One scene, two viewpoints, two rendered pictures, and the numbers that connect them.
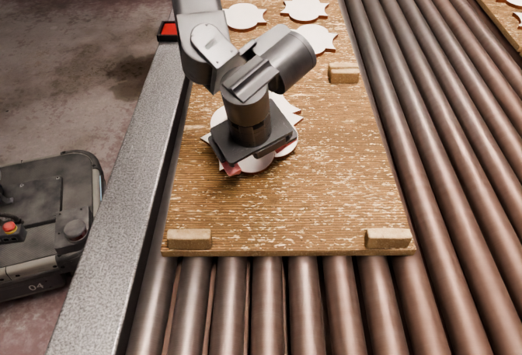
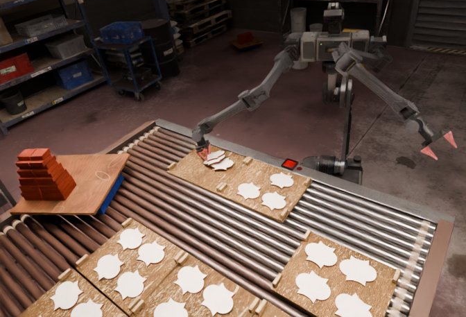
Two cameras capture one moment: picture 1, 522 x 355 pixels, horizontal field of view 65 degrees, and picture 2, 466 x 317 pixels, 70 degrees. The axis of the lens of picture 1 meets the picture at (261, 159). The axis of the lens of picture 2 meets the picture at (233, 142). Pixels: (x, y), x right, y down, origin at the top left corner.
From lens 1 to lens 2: 2.23 m
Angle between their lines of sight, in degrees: 89
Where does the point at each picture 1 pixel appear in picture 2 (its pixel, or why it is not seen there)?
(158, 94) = (254, 154)
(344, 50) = (235, 198)
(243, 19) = (277, 178)
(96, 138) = not seen: hidden behind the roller
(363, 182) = (186, 172)
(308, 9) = (270, 200)
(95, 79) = not seen: outside the picture
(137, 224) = (213, 143)
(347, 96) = (213, 185)
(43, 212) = not seen: hidden behind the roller
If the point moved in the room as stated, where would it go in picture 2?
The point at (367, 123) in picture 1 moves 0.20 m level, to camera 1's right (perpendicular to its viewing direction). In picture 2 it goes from (200, 183) to (177, 204)
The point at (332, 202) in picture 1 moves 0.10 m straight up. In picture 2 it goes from (187, 166) to (184, 153)
